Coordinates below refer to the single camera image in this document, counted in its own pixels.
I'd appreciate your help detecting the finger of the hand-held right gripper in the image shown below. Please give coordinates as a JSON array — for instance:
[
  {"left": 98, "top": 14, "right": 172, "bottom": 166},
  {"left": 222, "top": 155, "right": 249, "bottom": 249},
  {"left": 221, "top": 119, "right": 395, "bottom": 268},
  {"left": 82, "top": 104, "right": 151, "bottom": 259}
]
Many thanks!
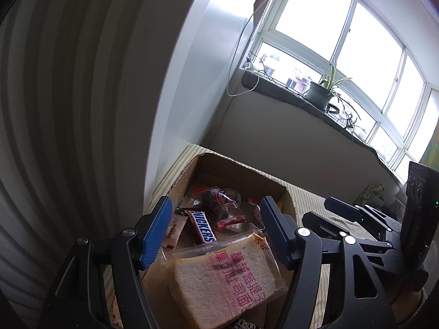
[
  {"left": 302, "top": 211, "right": 405, "bottom": 257},
  {"left": 324, "top": 197, "right": 405, "bottom": 235}
]

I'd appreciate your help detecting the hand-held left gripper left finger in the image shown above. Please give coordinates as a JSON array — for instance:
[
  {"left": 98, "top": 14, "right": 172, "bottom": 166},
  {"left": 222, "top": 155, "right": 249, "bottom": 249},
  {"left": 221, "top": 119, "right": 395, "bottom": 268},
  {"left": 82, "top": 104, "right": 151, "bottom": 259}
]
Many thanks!
[{"left": 38, "top": 196, "right": 174, "bottom": 329}]

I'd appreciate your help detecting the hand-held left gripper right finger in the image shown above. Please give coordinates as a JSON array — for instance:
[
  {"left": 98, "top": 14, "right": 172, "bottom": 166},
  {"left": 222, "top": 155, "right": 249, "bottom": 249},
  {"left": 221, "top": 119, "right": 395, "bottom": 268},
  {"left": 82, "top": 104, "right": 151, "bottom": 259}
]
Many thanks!
[{"left": 260, "top": 196, "right": 398, "bottom": 329}]

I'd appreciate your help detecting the cardboard box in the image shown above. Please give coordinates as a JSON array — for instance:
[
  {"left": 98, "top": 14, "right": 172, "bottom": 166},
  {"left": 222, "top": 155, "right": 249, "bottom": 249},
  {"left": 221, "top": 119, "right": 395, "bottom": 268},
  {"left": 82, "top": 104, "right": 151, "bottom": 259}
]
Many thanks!
[{"left": 103, "top": 152, "right": 299, "bottom": 329}]

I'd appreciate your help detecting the sliced bread packet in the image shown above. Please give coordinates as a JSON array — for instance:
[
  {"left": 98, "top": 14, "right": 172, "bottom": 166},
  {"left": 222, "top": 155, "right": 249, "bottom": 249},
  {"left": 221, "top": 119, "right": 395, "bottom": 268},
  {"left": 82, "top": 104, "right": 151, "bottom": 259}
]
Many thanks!
[{"left": 161, "top": 231, "right": 290, "bottom": 329}]

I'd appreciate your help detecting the person's right forearm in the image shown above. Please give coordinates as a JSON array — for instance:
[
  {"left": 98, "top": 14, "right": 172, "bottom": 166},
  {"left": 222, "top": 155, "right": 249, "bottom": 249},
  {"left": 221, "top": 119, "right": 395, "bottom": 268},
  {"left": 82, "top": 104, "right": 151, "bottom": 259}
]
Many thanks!
[{"left": 391, "top": 286, "right": 428, "bottom": 320}]

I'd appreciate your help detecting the white wrapped snack bar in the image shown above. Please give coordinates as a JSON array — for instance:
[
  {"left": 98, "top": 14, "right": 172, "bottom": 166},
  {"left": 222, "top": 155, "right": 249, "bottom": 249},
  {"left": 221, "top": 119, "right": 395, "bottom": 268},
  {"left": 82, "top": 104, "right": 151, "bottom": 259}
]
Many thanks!
[{"left": 161, "top": 213, "right": 188, "bottom": 249}]

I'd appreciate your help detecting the green printed bag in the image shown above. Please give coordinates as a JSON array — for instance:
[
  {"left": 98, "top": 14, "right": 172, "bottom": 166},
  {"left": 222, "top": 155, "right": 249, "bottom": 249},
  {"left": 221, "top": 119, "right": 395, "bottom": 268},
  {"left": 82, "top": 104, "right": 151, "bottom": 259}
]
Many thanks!
[{"left": 353, "top": 184, "right": 385, "bottom": 207}]

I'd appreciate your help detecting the red striped candy packet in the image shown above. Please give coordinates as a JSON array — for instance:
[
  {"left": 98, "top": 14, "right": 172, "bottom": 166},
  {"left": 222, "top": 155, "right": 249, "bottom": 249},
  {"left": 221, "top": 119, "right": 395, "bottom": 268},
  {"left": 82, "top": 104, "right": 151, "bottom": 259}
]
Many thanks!
[{"left": 217, "top": 215, "right": 248, "bottom": 232}]

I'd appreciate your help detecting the brown chocolate bar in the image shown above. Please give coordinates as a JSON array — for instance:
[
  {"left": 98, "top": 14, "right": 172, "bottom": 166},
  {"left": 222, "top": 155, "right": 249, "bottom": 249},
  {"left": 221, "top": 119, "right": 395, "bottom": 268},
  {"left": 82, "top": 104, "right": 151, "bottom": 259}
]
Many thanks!
[{"left": 183, "top": 209, "right": 219, "bottom": 246}]

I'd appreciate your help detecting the clear packet with dark cake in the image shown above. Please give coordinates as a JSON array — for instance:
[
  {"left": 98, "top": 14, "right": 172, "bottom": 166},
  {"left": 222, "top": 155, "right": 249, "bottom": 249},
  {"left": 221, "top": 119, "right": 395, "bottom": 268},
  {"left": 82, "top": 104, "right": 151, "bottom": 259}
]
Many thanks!
[{"left": 192, "top": 186, "right": 243, "bottom": 222}]

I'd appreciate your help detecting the potted spider plant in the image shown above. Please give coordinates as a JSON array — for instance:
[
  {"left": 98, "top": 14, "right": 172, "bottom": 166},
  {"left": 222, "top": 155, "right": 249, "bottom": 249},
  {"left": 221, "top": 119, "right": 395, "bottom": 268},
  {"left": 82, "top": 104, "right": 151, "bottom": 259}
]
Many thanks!
[{"left": 303, "top": 55, "right": 361, "bottom": 139}]

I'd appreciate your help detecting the grey striped curtain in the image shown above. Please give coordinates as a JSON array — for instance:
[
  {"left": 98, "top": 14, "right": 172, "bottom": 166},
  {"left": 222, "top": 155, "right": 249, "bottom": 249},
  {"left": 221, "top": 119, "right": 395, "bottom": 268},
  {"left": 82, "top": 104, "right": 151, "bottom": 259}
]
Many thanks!
[{"left": 0, "top": 0, "right": 206, "bottom": 329}]

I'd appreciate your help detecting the white framed window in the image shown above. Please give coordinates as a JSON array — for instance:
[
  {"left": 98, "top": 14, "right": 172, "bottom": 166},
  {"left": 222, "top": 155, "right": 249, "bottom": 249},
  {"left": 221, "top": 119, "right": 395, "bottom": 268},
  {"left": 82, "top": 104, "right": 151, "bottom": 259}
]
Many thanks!
[{"left": 254, "top": 0, "right": 439, "bottom": 182}]

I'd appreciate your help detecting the yellow green wall map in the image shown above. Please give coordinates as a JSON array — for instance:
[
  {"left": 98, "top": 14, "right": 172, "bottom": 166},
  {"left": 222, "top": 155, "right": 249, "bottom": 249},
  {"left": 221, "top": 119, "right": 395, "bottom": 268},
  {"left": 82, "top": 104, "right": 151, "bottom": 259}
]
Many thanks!
[{"left": 420, "top": 137, "right": 439, "bottom": 172}]

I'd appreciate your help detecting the white cable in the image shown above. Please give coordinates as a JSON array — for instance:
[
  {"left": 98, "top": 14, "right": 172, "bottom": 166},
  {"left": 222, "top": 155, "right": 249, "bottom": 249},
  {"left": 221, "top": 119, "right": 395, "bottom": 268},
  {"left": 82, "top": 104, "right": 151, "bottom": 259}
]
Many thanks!
[{"left": 226, "top": 7, "right": 260, "bottom": 97}]

